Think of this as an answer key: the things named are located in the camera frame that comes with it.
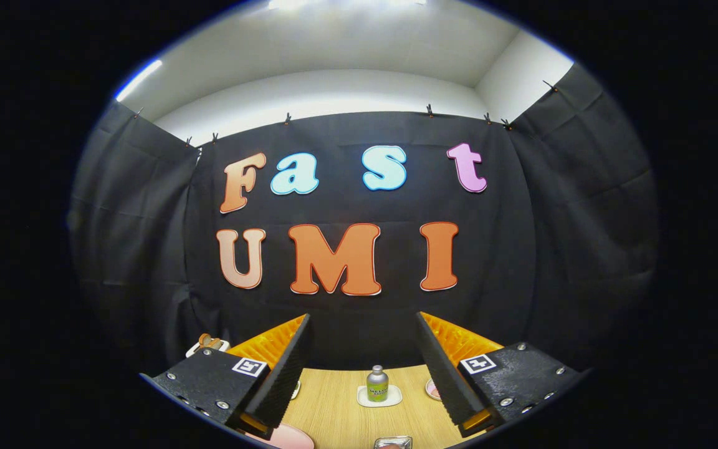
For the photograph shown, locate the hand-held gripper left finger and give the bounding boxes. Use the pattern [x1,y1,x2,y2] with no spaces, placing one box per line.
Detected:
[140,313,312,440]

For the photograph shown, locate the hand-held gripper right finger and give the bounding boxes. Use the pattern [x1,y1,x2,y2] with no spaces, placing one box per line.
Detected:
[415,311,591,438]

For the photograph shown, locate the white square coaster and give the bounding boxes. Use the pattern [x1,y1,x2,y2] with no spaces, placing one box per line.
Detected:
[357,385,403,408]

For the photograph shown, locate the green soda bottle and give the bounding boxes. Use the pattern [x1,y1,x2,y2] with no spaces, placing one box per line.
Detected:
[366,365,389,403]

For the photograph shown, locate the pink plate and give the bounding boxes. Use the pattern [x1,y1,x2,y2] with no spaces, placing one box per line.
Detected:
[244,423,315,449]

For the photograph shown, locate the white toaster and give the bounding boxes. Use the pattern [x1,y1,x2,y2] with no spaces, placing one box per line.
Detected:
[186,340,230,359]

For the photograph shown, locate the row of black cloth clips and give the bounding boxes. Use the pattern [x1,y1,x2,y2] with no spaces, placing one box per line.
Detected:
[133,80,559,147]

